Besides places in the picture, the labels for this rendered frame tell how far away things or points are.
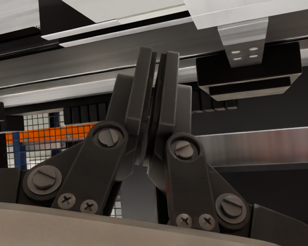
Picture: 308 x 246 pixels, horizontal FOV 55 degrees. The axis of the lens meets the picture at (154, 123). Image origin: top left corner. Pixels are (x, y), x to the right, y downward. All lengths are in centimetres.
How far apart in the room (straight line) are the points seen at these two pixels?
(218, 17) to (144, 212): 61
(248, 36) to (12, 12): 19
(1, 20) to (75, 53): 23
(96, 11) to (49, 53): 36
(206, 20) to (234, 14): 2
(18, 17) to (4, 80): 32
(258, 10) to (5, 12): 20
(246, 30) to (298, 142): 10
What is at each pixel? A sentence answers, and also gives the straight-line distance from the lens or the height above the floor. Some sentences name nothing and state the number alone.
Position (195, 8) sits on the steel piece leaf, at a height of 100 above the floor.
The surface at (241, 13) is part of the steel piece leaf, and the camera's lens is 22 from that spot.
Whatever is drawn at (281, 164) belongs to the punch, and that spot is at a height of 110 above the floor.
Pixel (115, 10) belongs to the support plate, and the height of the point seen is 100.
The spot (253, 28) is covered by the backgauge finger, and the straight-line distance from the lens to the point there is 24.
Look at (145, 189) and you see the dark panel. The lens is 75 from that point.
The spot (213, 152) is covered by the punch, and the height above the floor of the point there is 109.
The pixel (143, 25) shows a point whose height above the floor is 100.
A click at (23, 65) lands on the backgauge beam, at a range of 57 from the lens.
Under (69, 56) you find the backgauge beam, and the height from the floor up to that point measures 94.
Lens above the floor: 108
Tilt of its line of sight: 2 degrees down
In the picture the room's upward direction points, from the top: 175 degrees clockwise
